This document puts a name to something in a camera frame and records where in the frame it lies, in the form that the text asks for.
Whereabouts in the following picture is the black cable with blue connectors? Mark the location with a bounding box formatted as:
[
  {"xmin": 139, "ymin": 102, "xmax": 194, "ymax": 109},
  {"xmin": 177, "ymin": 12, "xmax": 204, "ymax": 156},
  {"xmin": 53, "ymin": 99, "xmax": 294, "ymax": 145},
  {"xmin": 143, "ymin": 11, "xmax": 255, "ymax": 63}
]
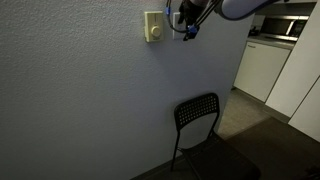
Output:
[{"xmin": 165, "ymin": 0, "xmax": 223, "ymax": 42}]

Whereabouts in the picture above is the white base cabinet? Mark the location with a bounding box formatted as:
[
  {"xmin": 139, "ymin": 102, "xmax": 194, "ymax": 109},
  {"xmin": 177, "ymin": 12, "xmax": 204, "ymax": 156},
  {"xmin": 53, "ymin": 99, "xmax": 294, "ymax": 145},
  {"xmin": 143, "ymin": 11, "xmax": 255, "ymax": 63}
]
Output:
[{"xmin": 233, "ymin": 40, "xmax": 292, "ymax": 103}]

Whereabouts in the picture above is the tall white cabinet panel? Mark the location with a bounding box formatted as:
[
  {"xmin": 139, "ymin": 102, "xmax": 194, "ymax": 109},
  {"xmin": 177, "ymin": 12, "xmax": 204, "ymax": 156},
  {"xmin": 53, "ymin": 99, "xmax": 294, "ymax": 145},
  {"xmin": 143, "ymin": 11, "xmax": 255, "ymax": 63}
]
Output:
[{"xmin": 265, "ymin": 1, "xmax": 320, "ymax": 118}]

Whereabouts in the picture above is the low white cabinet panel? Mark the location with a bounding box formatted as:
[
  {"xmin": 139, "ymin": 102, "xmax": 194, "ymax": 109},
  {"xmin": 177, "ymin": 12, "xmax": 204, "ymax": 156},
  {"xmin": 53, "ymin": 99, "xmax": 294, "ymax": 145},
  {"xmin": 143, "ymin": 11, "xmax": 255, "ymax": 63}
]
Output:
[{"xmin": 288, "ymin": 77, "xmax": 320, "ymax": 143}]

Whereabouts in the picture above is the dark microwave oven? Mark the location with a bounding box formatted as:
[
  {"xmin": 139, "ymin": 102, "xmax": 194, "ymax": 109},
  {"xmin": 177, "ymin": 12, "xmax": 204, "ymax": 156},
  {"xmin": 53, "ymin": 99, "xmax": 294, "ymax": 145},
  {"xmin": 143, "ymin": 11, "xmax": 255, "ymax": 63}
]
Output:
[{"xmin": 262, "ymin": 14, "xmax": 310, "ymax": 38}]

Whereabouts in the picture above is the grey kitchen countertop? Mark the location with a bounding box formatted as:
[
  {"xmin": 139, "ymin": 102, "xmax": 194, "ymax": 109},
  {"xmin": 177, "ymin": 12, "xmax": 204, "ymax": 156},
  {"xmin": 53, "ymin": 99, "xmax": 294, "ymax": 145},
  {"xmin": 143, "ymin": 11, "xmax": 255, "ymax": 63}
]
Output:
[{"xmin": 246, "ymin": 33, "xmax": 299, "ymax": 51}]

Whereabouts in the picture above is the beige wall thermostat dial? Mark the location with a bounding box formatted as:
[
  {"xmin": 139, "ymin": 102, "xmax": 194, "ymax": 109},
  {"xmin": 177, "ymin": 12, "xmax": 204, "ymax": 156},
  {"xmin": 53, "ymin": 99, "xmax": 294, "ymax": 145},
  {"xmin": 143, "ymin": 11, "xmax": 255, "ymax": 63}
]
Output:
[{"xmin": 143, "ymin": 11, "xmax": 165, "ymax": 43}]

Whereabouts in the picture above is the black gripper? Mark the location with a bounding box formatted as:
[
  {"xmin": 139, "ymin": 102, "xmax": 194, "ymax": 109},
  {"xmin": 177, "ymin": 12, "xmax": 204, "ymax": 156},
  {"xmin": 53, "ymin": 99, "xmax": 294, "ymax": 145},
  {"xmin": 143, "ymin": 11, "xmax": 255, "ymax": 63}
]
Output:
[{"xmin": 177, "ymin": 0, "xmax": 210, "ymax": 27}]

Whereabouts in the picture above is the small dark countertop object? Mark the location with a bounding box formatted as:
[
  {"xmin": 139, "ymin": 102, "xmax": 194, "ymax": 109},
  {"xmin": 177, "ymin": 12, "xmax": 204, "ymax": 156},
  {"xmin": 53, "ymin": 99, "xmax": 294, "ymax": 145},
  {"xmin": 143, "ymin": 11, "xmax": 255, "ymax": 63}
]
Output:
[{"xmin": 248, "ymin": 27, "xmax": 260, "ymax": 37}]

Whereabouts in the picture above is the black perforated metal chair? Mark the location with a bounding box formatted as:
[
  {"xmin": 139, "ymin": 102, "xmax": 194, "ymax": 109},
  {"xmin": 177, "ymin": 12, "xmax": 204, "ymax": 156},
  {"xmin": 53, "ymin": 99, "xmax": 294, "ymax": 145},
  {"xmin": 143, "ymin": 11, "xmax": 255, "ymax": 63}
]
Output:
[{"xmin": 170, "ymin": 92, "xmax": 262, "ymax": 180}]

